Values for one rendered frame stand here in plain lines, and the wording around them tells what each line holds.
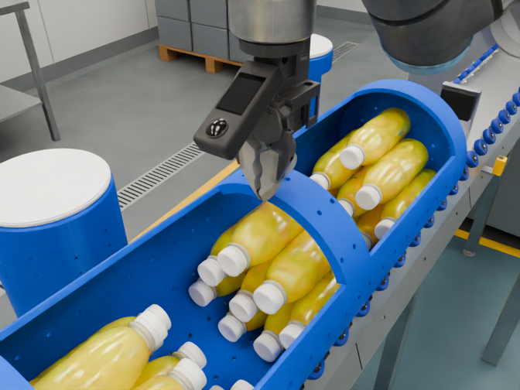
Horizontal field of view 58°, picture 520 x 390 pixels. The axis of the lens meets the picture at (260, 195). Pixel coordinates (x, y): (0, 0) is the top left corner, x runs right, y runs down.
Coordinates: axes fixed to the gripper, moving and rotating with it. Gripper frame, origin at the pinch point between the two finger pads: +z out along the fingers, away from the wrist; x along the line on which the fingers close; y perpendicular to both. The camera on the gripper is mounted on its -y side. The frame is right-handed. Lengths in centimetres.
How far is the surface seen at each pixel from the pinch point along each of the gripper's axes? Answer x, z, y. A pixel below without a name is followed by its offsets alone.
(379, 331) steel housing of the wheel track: -13.3, 37.0, 19.6
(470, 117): -4, 22, 88
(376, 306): -11.7, 31.2, 19.6
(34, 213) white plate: 47, 20, -9
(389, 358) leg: -7, 94, 58
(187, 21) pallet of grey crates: 276, 82, 255
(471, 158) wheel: -10, 26, 73
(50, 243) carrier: 43, 25, -10
